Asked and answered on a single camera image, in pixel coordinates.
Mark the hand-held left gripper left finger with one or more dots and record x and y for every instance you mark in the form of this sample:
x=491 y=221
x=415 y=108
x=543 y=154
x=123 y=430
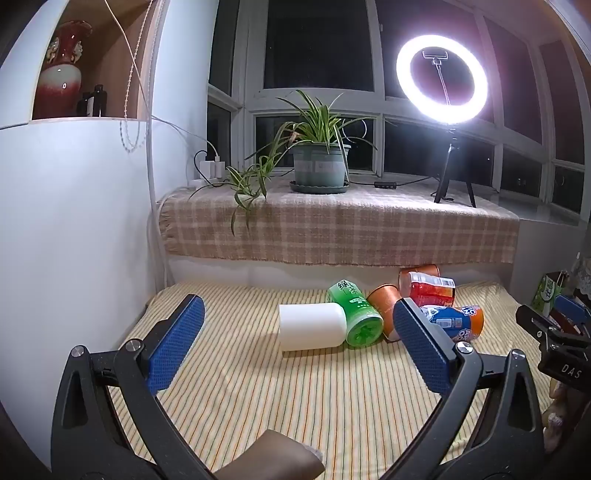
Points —
x=178 y=344

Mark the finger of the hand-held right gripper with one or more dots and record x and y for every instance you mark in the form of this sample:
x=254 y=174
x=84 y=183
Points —
x=538 y=323
x=573 y=308

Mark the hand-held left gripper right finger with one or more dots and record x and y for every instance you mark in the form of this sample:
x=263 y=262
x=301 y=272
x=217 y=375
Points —
x=425 y=346

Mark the white cup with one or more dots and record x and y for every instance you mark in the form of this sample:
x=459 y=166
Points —
x=311 y=330

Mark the blue and orange printed cup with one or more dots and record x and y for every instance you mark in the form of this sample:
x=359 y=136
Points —
x=457 y=321

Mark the copper orange cup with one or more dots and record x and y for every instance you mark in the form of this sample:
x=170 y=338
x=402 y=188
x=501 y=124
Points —
x=383 y=304

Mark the red printed cup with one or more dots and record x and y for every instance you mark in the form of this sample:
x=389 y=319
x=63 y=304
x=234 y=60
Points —
x=427 y=287

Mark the green printed cup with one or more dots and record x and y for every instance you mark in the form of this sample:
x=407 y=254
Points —
x=356 y=314

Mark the person's right hand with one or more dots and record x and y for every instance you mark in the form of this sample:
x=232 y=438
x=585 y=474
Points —
x=554 y=417

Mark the green paper box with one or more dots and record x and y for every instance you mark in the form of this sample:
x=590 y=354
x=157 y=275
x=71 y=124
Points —
x=547 y=293

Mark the yellow striped mat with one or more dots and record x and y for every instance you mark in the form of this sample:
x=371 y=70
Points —
x=277 y=392

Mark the beige plaid cloth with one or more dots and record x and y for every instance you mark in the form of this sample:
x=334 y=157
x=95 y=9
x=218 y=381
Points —
x=346 y=226

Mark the brown rounded object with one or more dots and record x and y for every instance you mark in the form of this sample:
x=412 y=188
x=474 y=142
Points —
x=272 y=457

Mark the white cabinet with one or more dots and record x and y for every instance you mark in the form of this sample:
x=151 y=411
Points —
x=69 y=230

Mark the white power strip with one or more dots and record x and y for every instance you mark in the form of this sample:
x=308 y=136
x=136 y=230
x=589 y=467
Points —
x=205 y=182

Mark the white charger plug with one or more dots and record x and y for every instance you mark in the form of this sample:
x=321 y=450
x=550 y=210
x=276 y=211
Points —
x=219 y=167
x=207 y=169

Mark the black tripod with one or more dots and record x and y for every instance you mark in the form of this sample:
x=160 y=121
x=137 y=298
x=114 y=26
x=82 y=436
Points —
x=455 y=157

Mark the green pot saucer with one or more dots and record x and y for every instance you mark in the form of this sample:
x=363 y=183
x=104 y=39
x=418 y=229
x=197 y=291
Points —
x=319 y=188

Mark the grey-green plant pot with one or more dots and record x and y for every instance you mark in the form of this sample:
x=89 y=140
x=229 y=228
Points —
x=321 y=164

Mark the spider plant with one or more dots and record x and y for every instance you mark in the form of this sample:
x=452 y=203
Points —
x=318 y=122

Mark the tall dark bottle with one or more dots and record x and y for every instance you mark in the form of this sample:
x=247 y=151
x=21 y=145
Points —
x=99 y=100

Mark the short dark bottle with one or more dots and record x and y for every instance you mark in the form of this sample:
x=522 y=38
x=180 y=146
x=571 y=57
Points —
x=84 y=105

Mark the red and white vase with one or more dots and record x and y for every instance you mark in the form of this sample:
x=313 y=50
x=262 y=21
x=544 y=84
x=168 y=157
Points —
x=60 y=87

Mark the phone holder clamp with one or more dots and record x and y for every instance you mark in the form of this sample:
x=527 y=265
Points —
x=435 y=55

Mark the white window frame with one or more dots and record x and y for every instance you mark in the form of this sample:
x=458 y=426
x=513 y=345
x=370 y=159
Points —
x=383 y=108

